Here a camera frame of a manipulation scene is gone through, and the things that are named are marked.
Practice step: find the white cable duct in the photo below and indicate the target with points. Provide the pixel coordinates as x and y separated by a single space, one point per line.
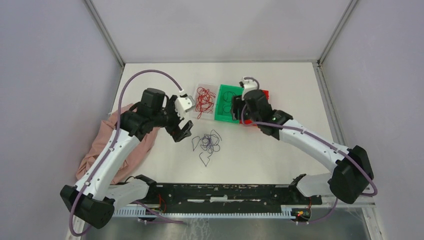
137 211

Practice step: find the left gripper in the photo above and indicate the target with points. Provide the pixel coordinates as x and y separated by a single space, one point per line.
178 134

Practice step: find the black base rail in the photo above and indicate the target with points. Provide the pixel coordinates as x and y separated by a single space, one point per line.
202 198

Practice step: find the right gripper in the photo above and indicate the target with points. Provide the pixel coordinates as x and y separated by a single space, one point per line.
237 103

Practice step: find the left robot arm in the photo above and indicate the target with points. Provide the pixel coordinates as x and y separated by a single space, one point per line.
90 198

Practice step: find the pink cloth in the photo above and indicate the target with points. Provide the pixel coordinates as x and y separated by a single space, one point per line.
134 159

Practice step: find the green plastic tray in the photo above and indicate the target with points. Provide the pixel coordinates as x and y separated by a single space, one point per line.
223 103

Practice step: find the clear plastic tray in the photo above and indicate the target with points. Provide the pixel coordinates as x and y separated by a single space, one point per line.
205 98

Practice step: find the red plastic tray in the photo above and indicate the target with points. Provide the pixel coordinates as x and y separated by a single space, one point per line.
265 94

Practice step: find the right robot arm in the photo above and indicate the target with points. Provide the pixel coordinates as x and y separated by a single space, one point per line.
350 173

